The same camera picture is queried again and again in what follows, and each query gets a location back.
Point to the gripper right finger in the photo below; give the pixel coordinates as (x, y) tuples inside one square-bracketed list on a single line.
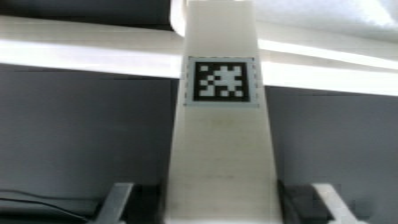
[(313, 205)]

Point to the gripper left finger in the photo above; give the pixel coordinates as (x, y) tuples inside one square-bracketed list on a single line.
[(130, 205)]

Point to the white desk leg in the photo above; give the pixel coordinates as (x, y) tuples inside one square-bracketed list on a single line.
[(221, 177)]

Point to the white desk top tray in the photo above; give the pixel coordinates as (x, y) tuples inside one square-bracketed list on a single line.
[(363, 18)]

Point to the white U-shaped fence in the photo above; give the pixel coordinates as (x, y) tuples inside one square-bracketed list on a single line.
[(136, 51)]

